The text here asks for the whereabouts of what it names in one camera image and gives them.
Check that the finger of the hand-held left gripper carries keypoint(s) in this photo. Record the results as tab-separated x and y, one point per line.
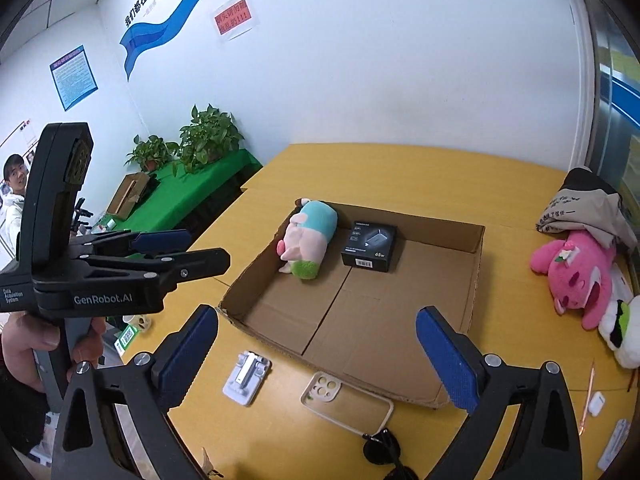
160	240
200	260

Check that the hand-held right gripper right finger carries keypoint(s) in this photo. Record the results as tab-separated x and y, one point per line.
445	355

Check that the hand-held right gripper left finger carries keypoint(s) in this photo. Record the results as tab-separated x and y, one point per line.
185	355

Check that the white phone stand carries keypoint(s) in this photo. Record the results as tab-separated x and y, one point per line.
247	377

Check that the torn cardboard box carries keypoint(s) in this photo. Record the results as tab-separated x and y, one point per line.
360	320

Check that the black sunglasses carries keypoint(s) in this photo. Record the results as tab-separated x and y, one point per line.
382	450

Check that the white phone case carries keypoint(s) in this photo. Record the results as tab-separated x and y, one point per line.
322	390

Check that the person's left forearm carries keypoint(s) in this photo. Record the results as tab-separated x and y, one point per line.
20	410

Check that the wooden desktop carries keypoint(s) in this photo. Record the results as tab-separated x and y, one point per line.
450	185

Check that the person's left hand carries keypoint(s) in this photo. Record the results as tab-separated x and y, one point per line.
30	350

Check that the black stand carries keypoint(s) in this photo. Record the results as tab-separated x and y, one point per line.
81	217

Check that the small open cardboard box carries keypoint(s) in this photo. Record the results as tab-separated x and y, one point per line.
125	195

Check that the green table cloth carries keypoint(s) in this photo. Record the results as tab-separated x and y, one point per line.
200	185

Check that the small potted green plant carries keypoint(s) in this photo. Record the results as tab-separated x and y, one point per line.
150	152

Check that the teal and pink plush pig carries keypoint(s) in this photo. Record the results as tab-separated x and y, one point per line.
310	235

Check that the large potted green plant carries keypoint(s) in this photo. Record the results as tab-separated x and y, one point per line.
210	135

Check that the black product box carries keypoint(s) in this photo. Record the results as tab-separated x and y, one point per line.
370	247

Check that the rose gold pen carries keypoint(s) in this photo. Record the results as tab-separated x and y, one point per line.
587	400

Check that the small white charger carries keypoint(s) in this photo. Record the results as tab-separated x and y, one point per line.
596	404

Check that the pink plush toy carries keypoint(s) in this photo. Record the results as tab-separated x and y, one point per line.
580	270

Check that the white and green plush toy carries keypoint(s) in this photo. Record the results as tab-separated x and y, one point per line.
620	325

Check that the white flat device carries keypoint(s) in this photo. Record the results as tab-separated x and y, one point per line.
614	445

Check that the beige and black cloth bag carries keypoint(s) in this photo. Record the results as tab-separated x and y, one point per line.
585	210

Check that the glass door with blue stripe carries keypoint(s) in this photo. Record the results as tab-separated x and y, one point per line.
615	110

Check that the wall photo board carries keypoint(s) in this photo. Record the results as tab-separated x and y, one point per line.
20	140

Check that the blue framed wall poster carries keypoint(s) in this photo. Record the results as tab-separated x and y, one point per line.
74	77

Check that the blue wave wall decal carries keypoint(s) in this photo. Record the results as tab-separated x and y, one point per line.
150	32

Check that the red wall notice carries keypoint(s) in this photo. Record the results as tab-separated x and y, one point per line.
236	19

